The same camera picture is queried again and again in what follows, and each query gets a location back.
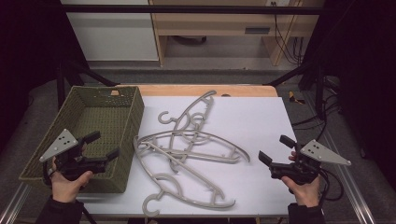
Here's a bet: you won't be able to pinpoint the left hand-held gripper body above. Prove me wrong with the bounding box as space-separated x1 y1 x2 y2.
39 128 108 182

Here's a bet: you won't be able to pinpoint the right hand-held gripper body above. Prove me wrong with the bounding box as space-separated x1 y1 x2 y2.
269 139 352 186

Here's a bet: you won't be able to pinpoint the green woven basket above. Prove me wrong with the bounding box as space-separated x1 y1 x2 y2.
19 85 146 194

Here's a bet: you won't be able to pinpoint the beige plastic clothes hanger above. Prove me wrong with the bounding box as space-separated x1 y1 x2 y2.
134 129 251 174
133 135 236 217
157 90 219 166

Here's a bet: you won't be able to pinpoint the person's right hand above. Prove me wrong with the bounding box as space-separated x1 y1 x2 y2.
279 151 322 208

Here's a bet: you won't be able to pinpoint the person's left hand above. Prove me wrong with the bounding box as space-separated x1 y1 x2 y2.
49 156 94 203

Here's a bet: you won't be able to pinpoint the white table sheet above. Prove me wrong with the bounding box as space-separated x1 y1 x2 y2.
77 95 297 217

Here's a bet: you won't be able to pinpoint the yellow and black tool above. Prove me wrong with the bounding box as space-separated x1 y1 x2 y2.
288 91 307 105

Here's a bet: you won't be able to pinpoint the black metal stand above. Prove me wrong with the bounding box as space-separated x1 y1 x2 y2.
263 60 327 119
56 58 120 110

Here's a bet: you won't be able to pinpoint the dark curtain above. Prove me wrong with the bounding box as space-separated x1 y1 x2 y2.
0 0 90 153
302 0 396 190

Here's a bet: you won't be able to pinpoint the white cabinet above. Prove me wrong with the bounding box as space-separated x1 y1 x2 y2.
60 0 160 63

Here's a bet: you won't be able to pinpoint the light wooden desk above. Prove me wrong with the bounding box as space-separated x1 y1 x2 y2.
148 0 325 67

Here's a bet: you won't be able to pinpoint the white power socket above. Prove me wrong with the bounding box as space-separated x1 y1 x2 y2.
265 0 292 7

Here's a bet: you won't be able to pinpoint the black floor cables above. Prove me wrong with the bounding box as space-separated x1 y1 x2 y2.
291 75 343 143

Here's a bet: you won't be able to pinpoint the left hand-held gripper cable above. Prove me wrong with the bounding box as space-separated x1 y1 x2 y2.
42 161 57 188

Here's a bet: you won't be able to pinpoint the hand-held gripper cable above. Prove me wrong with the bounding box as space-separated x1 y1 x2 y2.
318 167 346 207
42 161 57 188

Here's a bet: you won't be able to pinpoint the right hand-held gripper cable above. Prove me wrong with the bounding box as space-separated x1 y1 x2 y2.
318 167 346 207

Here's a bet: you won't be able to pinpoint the aluminium rail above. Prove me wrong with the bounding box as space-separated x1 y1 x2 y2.
302 91 376 224
0 182 33 224

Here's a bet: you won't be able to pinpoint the black hanging cable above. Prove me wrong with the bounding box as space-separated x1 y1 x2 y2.
272 2 304 66

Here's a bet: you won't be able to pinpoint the black horizontal frame bar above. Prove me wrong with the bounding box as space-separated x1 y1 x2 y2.
60 4 325 16

